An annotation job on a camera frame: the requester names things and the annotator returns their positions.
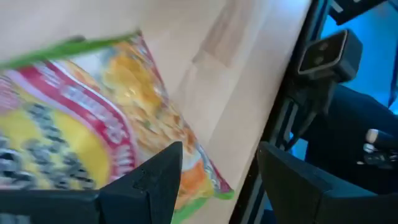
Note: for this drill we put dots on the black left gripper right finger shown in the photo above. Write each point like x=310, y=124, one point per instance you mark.
x=298, y=199

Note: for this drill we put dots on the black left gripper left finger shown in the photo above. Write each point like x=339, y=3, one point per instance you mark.
x=140, y=199

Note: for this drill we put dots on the green-edged shrimp ramen pack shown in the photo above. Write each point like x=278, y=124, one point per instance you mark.
x=93, y=109

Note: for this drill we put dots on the person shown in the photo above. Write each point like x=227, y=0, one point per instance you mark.
x=342, y=130

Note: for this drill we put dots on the black aluminium table frame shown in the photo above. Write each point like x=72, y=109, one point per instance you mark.
x=273, y=124

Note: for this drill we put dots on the black table-level camera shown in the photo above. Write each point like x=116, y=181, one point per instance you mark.
x=342, y=56

